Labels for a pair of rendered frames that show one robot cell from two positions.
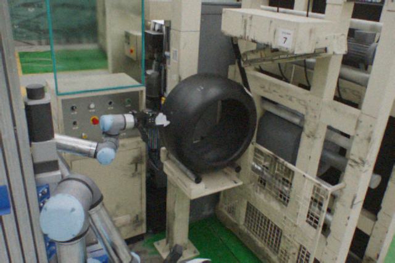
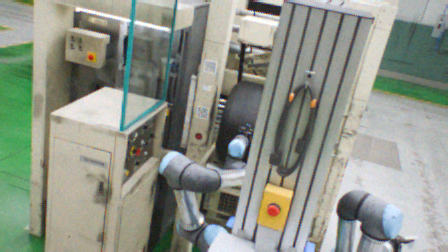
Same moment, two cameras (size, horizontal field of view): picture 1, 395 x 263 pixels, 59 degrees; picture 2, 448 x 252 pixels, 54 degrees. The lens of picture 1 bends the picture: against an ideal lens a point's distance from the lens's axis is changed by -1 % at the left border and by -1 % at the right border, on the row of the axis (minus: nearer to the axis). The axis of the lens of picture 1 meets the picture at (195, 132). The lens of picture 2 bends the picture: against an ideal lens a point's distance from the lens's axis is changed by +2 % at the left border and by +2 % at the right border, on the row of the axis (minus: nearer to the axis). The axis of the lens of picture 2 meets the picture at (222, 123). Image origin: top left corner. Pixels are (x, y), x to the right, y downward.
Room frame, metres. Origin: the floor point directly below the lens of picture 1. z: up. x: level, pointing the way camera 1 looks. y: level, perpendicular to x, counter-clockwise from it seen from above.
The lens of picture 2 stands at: (0.34, 1.88, 2.11)
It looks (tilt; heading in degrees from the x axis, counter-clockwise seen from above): 21 degrees down; 312
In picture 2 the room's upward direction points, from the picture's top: 11 degrees clockwise
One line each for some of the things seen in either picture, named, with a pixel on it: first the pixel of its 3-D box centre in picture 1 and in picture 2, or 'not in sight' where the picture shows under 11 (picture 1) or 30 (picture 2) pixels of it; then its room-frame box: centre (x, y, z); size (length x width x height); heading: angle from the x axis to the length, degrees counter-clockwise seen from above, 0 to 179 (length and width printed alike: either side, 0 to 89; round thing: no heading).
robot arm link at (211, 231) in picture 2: not in sight; (214, 242); (1.40, 0.60, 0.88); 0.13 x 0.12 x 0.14; 5
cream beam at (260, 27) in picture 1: (271, 28); (288, 38); (1.95, -0.38, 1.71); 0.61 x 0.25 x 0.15; 32
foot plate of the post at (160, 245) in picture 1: (176, 247); not in sight; (2.11, 0.09, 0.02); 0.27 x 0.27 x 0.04; 32
